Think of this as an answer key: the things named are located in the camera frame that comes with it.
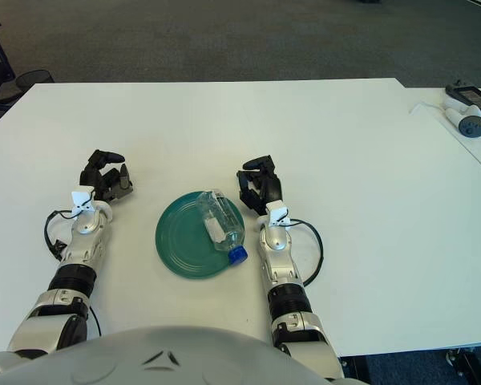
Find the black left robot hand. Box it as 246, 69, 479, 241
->
79, 148, 134, 204

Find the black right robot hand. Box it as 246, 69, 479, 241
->
236, 154, 284, 216

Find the clear bottle with blue cap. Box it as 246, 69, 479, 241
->
196, 189, 249, 266

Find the green round plate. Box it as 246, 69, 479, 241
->
155, 188, 245, 281

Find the black mesh wastebasket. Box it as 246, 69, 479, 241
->
15, 70, 56, 95

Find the silver robot torso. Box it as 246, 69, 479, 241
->
0, 325, 370, 385

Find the white VR controller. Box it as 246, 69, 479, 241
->
443, 102, 481, 140

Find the black table leg with caster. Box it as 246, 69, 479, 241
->
444, 347, 481, 385

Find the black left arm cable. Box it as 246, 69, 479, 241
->
43, 210, 103, 337

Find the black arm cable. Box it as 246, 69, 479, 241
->
288, 218, 325, 288
43, 210, 103, 337

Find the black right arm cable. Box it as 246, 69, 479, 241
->
288, 218, 325, 288

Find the white controller strap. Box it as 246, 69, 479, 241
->
409, 100, 446, 116

